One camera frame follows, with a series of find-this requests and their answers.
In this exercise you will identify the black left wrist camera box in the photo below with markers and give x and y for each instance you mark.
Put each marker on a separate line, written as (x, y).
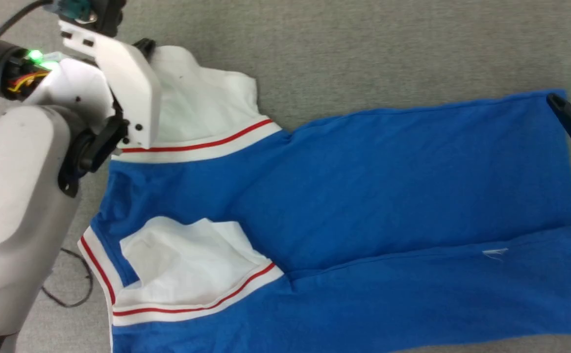
(106, 17)

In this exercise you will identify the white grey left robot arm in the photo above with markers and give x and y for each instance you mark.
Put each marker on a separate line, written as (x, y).
(15, 211)

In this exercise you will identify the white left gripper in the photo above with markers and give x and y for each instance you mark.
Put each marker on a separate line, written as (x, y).
(123, 78)

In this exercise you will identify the blue Lakers jersey white sleeves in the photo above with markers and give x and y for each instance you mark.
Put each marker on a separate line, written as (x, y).
(388, 196)

